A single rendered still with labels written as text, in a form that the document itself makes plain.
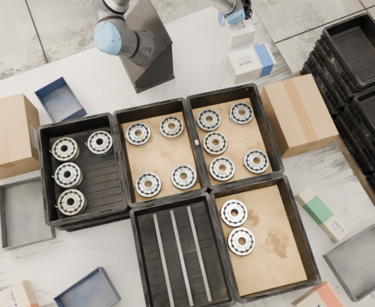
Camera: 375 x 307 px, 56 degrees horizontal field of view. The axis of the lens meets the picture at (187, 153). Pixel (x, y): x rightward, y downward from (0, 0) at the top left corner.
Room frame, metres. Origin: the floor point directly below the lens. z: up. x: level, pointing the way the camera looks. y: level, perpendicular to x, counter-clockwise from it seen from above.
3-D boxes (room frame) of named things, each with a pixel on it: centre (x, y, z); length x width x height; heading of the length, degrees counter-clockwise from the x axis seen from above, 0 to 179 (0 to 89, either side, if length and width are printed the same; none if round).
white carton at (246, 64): (0.96, -0.30, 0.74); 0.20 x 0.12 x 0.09; 109
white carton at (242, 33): (1.19, -0.24, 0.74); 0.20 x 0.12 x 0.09; 19
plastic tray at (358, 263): (0.06, -0.72, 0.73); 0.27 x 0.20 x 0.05; 119
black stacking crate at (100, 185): (0.38, 0.40, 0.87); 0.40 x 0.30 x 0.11; 13
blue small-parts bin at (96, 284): (-0.09, 0.38, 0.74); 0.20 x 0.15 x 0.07; 126
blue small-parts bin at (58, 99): (0.75, 0.59, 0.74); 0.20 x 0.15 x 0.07; 35
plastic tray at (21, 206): (0.24, 0.67, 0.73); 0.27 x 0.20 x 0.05; 14
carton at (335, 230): (0.24, -0.56, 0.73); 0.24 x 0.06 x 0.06; 38
